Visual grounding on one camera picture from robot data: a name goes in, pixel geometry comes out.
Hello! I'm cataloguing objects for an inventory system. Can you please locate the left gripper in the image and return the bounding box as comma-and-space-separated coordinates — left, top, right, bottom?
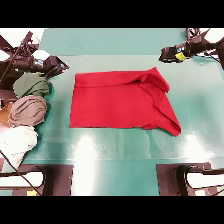
42, 55, 70, 80

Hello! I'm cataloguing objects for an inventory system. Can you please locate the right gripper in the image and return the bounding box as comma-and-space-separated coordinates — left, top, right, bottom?
158, 45, 184, 64

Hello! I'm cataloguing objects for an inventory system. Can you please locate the red T-shirt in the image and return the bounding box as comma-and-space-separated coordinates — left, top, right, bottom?
69, 66, 183, 137

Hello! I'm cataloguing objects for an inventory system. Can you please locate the white garment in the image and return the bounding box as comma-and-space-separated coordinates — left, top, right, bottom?
32, 49, 51, 62

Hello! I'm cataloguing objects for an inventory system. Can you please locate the green garment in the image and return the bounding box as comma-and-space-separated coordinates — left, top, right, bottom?
12, 71, 51, 99

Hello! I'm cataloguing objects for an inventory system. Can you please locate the cream garment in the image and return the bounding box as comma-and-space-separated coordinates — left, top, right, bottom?
0, 125, 39, 170

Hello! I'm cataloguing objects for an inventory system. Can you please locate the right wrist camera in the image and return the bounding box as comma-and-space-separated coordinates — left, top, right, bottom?
186, 28, 201, 43

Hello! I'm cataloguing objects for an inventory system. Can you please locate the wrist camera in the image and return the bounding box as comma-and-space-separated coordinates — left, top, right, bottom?
186, 28, 201, 43
20, 31, 35, 52

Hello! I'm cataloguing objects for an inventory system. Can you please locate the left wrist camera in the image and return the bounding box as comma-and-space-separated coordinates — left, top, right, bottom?
20, 31, 35, 52

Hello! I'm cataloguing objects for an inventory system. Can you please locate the black cable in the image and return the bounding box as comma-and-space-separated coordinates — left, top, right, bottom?
203, 50, 224, 69
0, 149, 43, 197

